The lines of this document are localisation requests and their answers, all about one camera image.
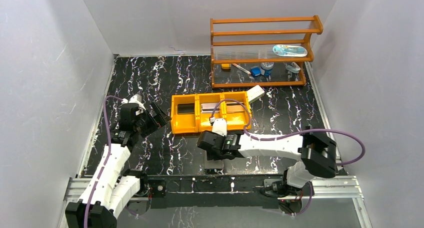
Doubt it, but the small yellow block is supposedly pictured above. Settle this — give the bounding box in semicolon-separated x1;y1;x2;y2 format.
221;63;231;71

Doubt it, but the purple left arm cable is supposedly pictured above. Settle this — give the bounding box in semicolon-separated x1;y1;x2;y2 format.
82;95;125;228

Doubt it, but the teal blister pack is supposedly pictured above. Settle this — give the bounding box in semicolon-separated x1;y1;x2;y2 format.
272;44;308;57

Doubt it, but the dark card in tray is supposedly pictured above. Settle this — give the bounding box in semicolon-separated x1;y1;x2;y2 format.
176;103;196;115

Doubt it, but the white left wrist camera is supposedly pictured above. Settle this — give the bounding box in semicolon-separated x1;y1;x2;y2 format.
121;94;146;113

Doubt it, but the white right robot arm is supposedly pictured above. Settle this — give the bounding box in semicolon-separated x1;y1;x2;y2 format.
197;129;337;189

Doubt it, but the small blue box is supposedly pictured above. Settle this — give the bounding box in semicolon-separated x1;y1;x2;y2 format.
250;66;261;77

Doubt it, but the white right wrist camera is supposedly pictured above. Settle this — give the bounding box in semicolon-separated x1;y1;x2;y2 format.
211;118;228;137

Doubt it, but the yellow three-compartment organizer tray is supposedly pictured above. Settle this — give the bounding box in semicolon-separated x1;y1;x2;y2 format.
170;91;252;134

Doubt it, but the white marker pen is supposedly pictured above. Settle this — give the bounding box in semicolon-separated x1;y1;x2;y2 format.
232;63;251;75

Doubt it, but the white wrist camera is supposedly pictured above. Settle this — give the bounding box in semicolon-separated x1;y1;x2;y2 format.
211;118;228;137
121;94;146;113

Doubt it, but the green and white box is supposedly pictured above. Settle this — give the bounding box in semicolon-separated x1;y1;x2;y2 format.
246;85;265;104

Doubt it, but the orange wooden shelf rack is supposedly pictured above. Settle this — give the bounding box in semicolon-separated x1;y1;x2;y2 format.
210;15;324;88

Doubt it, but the white jar blue label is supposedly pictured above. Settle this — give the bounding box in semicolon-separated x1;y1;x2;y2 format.
260;62;274;76

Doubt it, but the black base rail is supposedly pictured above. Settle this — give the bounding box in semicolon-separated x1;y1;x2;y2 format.
117;174;316;210

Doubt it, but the silver card in tray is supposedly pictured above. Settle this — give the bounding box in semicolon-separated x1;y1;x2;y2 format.
200;103;220;114

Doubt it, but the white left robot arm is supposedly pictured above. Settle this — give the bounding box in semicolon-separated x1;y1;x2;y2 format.
64;98;170;228

